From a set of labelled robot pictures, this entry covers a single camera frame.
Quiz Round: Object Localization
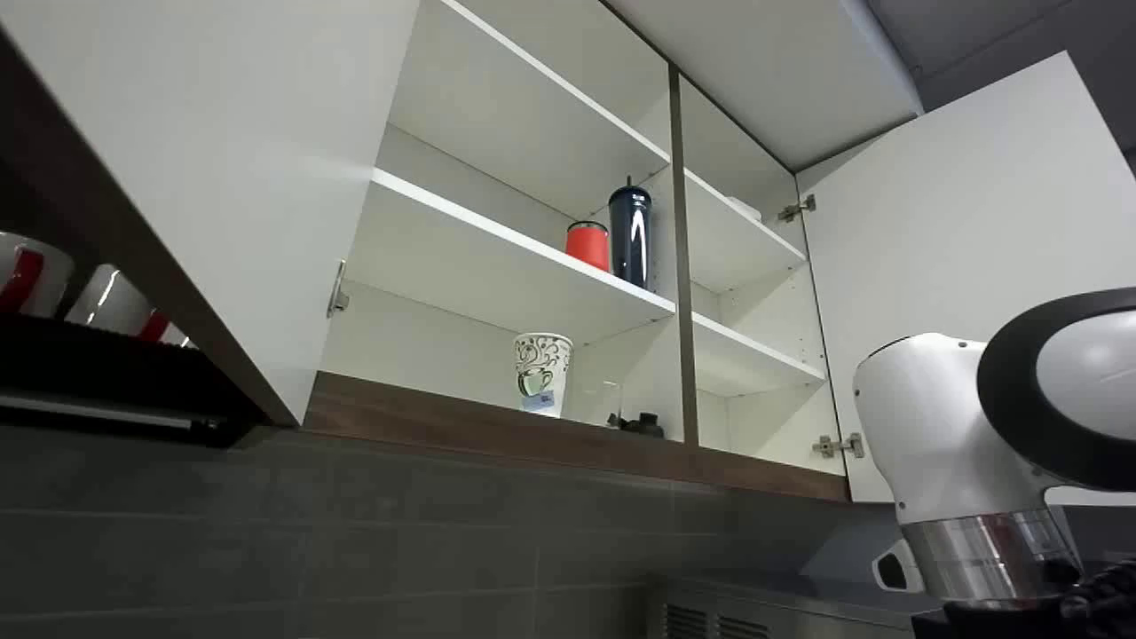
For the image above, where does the black lid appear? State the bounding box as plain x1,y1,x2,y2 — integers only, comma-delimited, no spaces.
607,412,666,438

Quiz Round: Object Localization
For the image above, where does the red cup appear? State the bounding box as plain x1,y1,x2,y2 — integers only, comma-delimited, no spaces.
565,220,611,273

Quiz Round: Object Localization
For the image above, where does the white mug with red handle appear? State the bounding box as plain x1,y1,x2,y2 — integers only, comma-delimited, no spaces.
66,263,172,344
0,232,75,320

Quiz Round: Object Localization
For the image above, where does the black dish rack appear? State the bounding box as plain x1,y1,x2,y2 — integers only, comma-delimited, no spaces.
0,311,272,450

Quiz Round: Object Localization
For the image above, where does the white cabinet door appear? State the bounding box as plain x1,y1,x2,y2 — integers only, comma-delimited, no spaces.
0,0,422,429
796,51,1136,507

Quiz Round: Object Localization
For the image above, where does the patterned paper cup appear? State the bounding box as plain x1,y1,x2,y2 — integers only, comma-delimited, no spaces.
514,332,574,419

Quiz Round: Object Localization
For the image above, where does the white wall cabinet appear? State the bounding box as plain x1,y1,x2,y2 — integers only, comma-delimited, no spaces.
0,0,1136,507

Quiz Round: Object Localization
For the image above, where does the stainless steel appliance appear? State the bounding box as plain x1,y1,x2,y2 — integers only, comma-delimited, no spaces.
646,577,917,639

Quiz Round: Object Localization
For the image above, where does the dark blue bottle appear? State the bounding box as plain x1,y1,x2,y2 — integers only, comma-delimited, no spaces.
608,176,654,291

